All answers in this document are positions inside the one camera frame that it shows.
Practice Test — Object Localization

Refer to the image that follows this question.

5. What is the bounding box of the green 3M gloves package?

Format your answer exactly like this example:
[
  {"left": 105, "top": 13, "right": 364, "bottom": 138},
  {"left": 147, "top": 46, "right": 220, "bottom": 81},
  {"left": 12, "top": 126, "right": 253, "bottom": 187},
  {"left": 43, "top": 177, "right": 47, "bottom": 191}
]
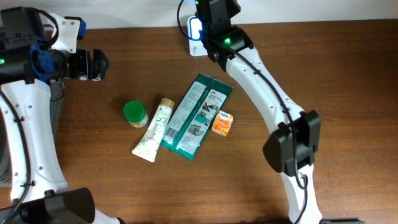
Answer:
[{"left": 160, "top": 73, "right": 233, "bottom": 160}]

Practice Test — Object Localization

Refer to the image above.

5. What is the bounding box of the dark grey plastic basket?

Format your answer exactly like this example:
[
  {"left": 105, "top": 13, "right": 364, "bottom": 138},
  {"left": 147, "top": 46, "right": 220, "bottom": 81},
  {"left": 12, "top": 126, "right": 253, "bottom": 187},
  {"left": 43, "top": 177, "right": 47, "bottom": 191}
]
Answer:
[{"left": 1, "top": 80, "right": 65, "bottom": 187}]

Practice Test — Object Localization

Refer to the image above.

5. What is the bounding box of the green lid jar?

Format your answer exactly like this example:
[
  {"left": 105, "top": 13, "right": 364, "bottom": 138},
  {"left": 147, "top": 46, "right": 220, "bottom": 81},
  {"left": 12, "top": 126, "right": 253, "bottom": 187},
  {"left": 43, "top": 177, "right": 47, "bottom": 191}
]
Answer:
[{"left": 123, "top": 101, "right": 149, "bottom": 128}]

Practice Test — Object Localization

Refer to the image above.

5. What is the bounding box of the white bamboo print tube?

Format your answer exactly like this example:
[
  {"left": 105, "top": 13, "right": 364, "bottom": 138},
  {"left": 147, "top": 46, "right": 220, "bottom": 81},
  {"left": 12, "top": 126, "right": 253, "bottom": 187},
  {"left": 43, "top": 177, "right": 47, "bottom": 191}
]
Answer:
[{"left": 132, "top": 98, "right": 175, "bottom": 162}]

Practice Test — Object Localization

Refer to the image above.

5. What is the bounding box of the white barcode scanner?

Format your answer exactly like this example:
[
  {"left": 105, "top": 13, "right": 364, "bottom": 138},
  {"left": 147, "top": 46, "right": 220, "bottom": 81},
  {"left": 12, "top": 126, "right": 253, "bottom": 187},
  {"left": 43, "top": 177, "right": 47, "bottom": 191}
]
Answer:
[{"left": 187, "top": 16, "right": 208, "bottom": 57}]

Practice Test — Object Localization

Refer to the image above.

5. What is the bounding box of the orange tissue pack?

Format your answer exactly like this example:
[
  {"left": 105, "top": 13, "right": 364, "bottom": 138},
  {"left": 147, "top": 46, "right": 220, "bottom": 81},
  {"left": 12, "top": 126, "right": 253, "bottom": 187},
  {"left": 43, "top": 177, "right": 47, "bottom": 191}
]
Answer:
[{"left": 211, "top": 110, "right": 234, "bottom": 136}]

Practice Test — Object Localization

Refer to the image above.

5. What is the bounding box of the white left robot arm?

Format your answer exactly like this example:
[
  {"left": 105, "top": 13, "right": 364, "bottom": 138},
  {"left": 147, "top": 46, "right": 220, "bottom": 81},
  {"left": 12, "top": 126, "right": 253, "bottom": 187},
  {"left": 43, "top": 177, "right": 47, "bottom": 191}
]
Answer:
[{"left": 1, "top": 6, "right": 121, "bottom": 223}]

